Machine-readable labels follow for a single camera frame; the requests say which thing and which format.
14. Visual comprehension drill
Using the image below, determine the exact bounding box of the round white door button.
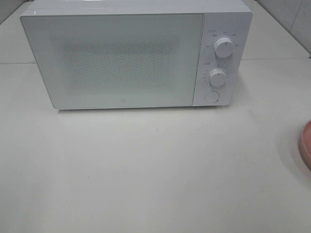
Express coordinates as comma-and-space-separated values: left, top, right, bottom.
205, 91, 220, 103

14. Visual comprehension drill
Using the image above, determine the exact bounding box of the pink round plate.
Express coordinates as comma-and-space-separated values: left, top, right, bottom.
299, 120, 311, 170

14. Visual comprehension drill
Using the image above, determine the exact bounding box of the white microwave door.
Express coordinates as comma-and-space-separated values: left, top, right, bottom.
21, 14, 204, 109

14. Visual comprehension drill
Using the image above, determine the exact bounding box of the lower white dial knob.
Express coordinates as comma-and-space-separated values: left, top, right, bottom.
208, 68, 227, 87

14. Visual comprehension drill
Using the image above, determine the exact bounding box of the white dial knob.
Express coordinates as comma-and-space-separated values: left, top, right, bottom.
208, 68, 227, 87
214, 36, 234, 58

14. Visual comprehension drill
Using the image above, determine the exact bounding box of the upper white dial knob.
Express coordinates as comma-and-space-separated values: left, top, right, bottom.
214, 36, 234, 58

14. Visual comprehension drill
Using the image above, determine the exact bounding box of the white microwave oven body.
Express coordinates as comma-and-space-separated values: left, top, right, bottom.
20, 0, 253, 106

